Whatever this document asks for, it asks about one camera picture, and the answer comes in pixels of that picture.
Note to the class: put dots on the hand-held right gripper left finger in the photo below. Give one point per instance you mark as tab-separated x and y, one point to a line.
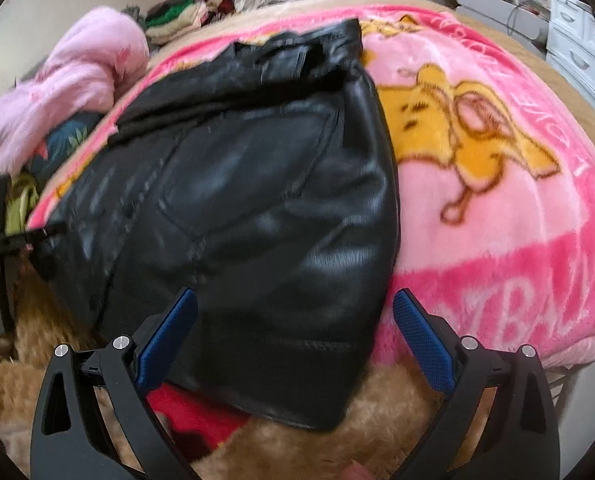
167	340

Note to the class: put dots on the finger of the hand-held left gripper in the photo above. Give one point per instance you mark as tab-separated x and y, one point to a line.
44	236

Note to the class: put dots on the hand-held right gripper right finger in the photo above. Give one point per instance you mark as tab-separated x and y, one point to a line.
422	340

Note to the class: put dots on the black leather jacket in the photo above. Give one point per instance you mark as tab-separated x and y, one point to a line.
252	210

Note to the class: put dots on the pile of folded clothes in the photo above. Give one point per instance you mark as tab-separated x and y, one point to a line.
177	15

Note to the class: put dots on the green yellow cloth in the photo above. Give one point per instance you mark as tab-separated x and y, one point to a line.
24	200

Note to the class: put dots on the red cloth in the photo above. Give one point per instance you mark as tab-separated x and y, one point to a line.
197	420

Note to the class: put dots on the pink printed blanket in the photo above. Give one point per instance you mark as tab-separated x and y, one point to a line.
502	285

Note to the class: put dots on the blue floral pillow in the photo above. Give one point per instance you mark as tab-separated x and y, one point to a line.
72	140

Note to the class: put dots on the brown fuzzy cloth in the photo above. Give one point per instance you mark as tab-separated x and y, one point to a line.
287	450

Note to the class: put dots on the pink quilt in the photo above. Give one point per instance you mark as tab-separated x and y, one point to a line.
77	75

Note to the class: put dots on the white drawer cabinet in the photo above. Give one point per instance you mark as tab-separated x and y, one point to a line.
577	45

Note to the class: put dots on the grey vanity desk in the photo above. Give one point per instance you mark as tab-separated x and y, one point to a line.
482	10

